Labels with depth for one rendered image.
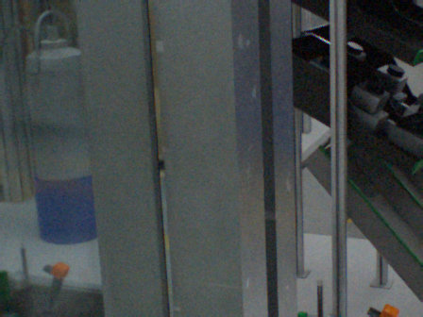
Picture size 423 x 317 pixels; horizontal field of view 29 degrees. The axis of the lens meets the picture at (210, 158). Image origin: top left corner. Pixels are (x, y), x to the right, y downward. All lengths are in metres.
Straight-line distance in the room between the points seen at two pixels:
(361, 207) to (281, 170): 1.13
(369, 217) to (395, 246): 0.06
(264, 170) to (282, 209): 0.01
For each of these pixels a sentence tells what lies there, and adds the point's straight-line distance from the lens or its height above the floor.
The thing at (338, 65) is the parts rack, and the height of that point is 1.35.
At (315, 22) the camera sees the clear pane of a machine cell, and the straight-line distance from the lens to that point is 5.00.
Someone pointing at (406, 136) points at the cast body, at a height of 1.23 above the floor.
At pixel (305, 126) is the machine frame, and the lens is 2.80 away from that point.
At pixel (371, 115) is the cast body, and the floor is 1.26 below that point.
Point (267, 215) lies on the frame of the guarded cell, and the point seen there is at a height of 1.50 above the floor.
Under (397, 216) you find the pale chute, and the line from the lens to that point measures 1.40.
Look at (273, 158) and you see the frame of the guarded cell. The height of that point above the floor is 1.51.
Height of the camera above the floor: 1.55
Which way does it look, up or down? 16 degrees down
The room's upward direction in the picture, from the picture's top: 3 degrees counter-clockwise
